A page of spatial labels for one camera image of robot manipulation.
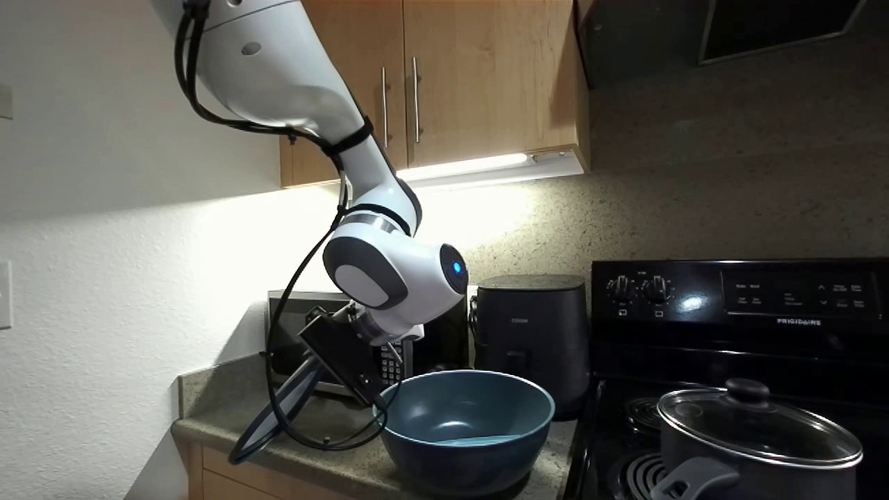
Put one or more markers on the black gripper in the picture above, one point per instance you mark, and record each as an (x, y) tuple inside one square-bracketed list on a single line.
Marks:
[(346, 356)]

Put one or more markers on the dark blue bowl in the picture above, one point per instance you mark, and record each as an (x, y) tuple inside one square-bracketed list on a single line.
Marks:
[(468, 431)]

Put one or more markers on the wooden base cabinet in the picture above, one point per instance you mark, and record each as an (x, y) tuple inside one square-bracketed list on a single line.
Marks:
[(239, 476)]

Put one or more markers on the glass pot lid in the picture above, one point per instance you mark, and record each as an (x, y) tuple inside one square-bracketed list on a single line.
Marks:
[(760, 427)]

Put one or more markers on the black air fryer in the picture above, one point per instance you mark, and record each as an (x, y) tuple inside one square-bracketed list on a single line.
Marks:
[(531, 344)]

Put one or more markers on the under-cabinet light strip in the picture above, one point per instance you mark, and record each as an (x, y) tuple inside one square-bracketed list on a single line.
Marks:
[(490, 167)]

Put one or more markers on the black electric stove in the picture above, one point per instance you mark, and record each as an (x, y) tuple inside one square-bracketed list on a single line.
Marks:
[(740, 315)]

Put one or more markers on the black cooking pot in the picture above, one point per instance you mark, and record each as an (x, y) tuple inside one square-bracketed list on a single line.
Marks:
[(786, 481)]

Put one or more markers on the black range hood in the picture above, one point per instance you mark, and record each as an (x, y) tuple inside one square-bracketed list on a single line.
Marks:
[(740, 33)]

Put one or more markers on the wooden wall cabinet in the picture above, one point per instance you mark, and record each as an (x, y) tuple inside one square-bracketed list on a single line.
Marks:
[(482, 73)]

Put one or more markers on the white wall switch plate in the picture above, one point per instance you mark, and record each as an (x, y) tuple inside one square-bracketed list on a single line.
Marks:
[(6, 295), (6, 101)]

